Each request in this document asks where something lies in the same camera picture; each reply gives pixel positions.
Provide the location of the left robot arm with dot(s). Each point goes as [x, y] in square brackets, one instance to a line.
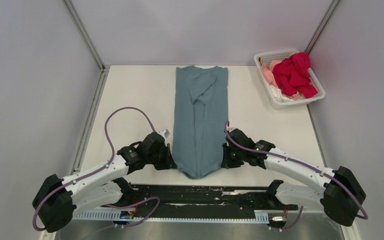
[60, 199]

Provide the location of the aluminium front frame beam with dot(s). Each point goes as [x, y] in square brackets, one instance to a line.
[111, 193]

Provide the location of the white plastic laundry basket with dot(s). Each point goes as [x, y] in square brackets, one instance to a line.
[268, 57]

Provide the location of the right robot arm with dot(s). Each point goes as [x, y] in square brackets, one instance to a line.
[336, 192]

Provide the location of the aluminium frame rail left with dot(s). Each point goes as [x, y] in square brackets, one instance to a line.
[96, 80]

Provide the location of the pink t-shirt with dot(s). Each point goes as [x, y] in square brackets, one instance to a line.
[267, 71]

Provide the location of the red t-shirt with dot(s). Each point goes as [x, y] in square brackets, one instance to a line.
[292, 76]

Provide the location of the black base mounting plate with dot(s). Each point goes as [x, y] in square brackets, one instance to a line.
[199, 202]

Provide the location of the aluminium frame rail right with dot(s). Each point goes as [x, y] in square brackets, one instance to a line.
[334, 4]

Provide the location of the blue-grey t-shirt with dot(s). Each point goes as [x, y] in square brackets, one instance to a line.
[200, 112]

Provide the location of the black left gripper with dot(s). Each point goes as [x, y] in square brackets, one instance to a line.
[168, 162]

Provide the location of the aluminium frame rail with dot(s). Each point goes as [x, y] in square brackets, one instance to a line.
[334, 4]
[96, 80]

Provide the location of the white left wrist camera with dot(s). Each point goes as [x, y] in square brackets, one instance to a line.
[164, 133]

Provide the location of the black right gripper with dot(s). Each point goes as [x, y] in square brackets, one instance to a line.
[227, 163]

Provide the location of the white t-shirt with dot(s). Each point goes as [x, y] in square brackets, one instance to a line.
[277, 93]

